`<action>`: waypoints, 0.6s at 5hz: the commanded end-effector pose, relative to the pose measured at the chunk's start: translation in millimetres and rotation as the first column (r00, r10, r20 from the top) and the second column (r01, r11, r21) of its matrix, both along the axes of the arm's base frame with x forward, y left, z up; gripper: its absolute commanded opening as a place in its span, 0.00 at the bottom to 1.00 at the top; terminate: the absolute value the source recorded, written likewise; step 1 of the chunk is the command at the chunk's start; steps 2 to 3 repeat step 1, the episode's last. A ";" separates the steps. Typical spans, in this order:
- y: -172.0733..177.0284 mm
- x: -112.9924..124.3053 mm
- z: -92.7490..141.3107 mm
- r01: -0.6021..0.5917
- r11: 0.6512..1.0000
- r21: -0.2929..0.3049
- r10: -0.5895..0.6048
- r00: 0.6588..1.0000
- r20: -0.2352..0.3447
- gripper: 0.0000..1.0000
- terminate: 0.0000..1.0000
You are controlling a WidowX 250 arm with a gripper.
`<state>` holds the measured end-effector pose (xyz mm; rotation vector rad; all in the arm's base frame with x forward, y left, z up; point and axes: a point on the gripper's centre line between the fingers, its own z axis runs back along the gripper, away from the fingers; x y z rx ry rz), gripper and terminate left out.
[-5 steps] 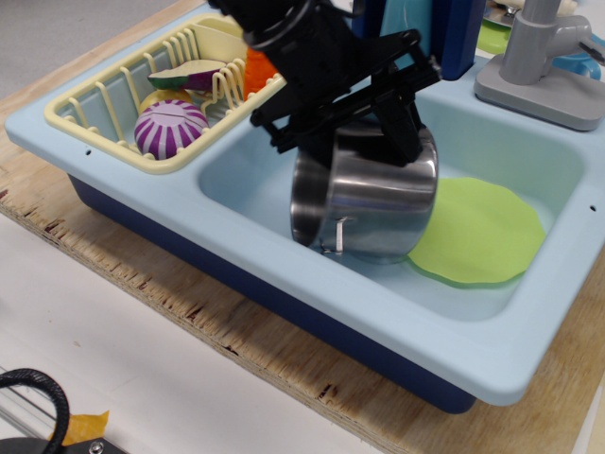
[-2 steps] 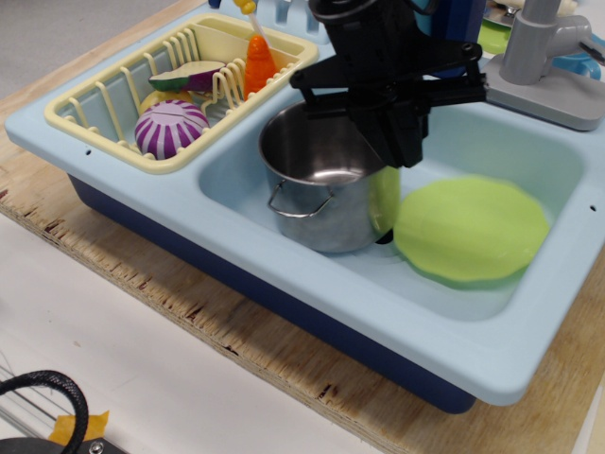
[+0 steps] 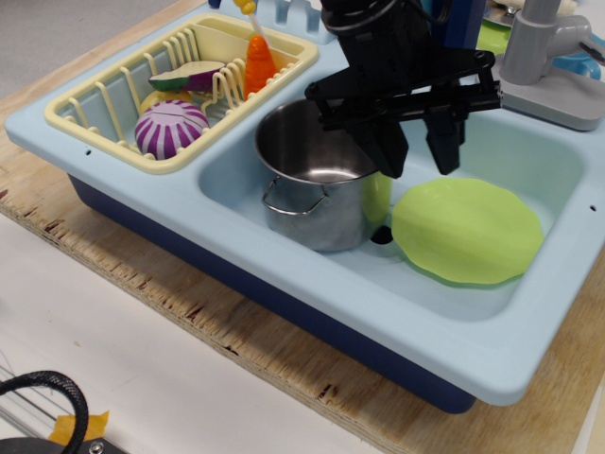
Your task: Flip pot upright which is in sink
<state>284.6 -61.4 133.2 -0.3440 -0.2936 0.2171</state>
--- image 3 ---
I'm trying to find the green plastic plate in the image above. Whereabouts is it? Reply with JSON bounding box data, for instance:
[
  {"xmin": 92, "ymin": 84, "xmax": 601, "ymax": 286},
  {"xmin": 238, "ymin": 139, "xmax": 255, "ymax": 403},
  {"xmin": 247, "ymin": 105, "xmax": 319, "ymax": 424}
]
[{"xmin": 391, "ymin": 178, "xmax": 544, "ymax": 285}]

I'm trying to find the green bowl background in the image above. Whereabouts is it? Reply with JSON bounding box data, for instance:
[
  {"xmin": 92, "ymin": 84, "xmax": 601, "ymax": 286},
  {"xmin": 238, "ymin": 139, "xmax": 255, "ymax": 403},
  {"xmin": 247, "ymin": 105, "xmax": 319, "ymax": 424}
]
[{"xmin": 476, "ymin": 20, "xmax": 511, "ymax": 55}]

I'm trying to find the cream dish rack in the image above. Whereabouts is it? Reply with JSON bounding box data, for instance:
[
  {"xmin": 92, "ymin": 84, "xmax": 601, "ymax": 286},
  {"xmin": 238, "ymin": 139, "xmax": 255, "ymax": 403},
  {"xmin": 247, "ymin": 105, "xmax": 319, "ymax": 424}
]
[{"xmin": 44, "ymin": 13, "xmax": 319, "ymax": 174}]

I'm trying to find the orange toy carrot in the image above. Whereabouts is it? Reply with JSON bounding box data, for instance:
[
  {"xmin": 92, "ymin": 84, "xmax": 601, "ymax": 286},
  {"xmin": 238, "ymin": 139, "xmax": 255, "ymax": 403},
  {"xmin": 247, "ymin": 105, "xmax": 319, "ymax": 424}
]
[{"xmin": 244, "ymin": 35, "xmax": 277, "ymax": 99}]

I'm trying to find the light blue toy sink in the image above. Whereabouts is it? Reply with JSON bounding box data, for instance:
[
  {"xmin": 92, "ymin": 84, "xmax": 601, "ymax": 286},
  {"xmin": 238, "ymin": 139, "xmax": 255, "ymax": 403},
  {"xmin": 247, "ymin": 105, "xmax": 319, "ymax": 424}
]
[{"xmin": 4, "ymin": 0, "xmax": 605, "ymax": 416}]

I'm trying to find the stainless steel pot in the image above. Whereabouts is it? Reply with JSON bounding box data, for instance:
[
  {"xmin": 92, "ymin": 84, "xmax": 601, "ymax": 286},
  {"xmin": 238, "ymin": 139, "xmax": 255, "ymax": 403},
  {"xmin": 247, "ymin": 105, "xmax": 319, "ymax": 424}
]
[{"xmin": 254, "ymin": 99, "xmax": 391, "ymax": 252}]

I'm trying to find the wooden board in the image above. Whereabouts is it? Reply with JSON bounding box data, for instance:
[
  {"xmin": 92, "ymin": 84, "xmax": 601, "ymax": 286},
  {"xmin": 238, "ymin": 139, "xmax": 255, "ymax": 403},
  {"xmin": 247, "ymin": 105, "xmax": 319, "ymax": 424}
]
[{"xmin": 0, "ymin": 0, "xmax": 605, "ymax": 454}]

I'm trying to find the dark blue holder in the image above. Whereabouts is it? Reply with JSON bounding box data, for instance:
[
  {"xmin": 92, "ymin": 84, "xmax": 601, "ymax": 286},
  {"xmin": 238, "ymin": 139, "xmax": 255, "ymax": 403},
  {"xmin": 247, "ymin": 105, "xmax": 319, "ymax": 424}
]
[{"xmin": 431, "ymin": 0, "xmax": 486, "ymax": 49}]

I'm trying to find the purple striped toy onion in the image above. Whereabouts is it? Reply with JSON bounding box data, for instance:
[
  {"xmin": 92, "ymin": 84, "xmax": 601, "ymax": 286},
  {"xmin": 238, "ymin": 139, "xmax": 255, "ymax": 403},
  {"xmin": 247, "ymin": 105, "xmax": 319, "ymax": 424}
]
[{"xmin": 134, "ymin": 100, "xmax": 209, "ymax": 161}]

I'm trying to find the black cable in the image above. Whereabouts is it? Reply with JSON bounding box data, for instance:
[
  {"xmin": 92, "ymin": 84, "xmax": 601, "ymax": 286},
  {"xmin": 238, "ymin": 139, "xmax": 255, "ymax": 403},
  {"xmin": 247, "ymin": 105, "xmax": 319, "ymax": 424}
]
[{"xmin": 0, "ymin": 370, "xmax": 91, "ymax": 454}]

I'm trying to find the yellow tape piece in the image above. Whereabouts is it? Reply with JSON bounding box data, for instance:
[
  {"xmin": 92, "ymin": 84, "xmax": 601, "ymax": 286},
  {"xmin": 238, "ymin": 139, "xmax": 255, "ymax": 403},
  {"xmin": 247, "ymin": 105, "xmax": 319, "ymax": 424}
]
[{"xmin": 48, "ymin": 411, "xmax": 110, "ymax": 446}]

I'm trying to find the yellow toy vegetable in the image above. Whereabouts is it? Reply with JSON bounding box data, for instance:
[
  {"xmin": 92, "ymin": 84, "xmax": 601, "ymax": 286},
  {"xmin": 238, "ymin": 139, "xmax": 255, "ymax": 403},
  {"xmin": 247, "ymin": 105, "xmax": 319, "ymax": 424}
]
[{"xmin": 138, "ymin": 91, "xmax": 194, "ymax": 115}]

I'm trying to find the toy eggplant slice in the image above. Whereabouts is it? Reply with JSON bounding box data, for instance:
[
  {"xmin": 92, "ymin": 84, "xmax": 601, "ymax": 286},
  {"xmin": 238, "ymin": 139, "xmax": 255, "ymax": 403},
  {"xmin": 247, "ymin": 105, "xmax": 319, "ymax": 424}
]
[{"xmin": 148, "ymin": 61, "xmax": 226, "ymax": 92}]

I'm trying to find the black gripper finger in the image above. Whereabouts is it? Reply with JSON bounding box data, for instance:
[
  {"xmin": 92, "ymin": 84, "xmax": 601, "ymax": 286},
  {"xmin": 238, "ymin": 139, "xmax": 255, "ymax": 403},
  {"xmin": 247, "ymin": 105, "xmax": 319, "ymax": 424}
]
[
  {"xmin": 347, "ymin": 121, "xmax": 408, "ymax": 179},
  {"xmin": 424, "ymin": 113, "xmax": 465, "ymax": 175}
]

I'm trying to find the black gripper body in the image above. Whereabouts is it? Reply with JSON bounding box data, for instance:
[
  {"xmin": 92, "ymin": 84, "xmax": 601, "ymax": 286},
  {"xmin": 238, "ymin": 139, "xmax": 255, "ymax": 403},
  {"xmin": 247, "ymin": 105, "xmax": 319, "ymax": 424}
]
[{"xmin": 305, "ymin": 1, "xmax": 500, "ymax": 131}]

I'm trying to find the grey toy faucet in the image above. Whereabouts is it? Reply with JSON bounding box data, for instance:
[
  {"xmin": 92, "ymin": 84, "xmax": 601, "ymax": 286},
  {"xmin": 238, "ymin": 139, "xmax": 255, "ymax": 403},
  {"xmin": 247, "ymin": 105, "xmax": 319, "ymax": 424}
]
[{"xmin": 493, "ymin": 0, "xmax": 604, "ymax": 131}]

